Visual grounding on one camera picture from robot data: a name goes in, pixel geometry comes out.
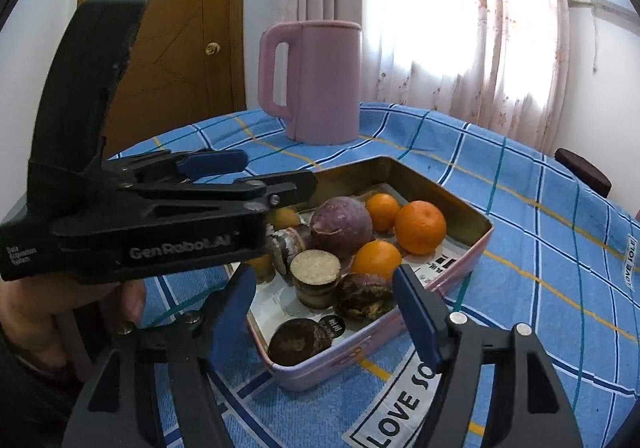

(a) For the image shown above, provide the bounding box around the small brown fruit back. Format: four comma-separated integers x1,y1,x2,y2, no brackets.
268,207,300,230

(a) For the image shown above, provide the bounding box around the dark mangosteen back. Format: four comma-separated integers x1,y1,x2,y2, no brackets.
332,273,396,322

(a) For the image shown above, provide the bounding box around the orange mandarin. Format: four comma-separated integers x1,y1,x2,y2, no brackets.
349,240,402,280
394,201,447,255
366,193,400,233

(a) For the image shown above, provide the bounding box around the purple round passion fruit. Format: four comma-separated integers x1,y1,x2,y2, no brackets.
309,197,373,260

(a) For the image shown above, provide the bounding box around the small green-brown kiwi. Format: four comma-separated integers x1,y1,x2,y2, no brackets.
245,254,276,284

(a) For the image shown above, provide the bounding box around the person's left hand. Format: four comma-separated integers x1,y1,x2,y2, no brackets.
1,275,146,370

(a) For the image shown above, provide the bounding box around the brown wooden door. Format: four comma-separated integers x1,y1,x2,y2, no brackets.
104,0,246,154

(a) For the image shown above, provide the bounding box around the pink metal tin box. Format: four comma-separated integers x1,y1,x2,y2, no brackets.
247,156,494,392

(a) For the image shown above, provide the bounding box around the pink electric kettle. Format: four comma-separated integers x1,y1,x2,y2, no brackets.
257,20,361,145

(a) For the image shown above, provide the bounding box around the blue plaid tablecloth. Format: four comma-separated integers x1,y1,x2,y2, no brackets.
129,103,639,447

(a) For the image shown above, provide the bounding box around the dark round stool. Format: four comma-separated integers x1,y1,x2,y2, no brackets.
554,148,612,199

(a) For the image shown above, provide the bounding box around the sheer floral curtain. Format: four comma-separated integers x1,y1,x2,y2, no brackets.
284,0,570,152

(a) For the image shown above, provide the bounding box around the white air conditioner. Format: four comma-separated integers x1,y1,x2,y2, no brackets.
568,0,639,34

